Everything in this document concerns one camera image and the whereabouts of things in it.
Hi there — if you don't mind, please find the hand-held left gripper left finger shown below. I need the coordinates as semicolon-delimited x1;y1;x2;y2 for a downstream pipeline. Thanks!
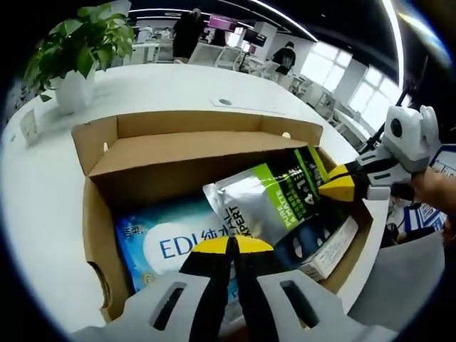
71;237;234;342

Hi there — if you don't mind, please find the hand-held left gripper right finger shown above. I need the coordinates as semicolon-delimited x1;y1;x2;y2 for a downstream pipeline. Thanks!
232;235;399;342

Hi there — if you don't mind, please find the blue wet wipes pack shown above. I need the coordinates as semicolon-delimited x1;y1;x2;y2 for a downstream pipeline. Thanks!
114;204;243;308

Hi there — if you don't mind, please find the small printed carton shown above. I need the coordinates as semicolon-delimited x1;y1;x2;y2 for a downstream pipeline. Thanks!
274;215;359;283

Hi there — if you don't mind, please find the silver green pouch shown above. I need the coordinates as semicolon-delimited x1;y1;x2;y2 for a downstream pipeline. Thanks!
202;145;352;247

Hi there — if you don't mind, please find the brown cardboard shoe box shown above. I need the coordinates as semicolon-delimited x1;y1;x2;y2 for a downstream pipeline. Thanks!
71;110;375;323

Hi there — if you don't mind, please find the person's right hand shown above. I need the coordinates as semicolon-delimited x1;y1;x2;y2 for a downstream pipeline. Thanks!
409;165;456;215

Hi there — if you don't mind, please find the bright window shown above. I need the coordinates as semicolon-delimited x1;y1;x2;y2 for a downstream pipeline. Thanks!
351;66;398;129
301;42;353;93

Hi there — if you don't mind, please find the grey mesh office chair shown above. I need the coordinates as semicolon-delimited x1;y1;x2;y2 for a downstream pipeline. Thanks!
373;227;447;321

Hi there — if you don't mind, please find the ceiling light strip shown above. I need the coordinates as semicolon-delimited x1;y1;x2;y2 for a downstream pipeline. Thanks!
383;0;406;90

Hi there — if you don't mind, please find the dark screen monitor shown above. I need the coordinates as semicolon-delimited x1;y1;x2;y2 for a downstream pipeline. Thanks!
244;28;266;47

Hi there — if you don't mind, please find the purple screen monitor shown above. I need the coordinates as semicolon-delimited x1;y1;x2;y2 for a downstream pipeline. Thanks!
208;13;238;31

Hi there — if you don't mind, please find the green plant in white pot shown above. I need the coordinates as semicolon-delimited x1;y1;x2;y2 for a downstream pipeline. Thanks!
23;2;136;115

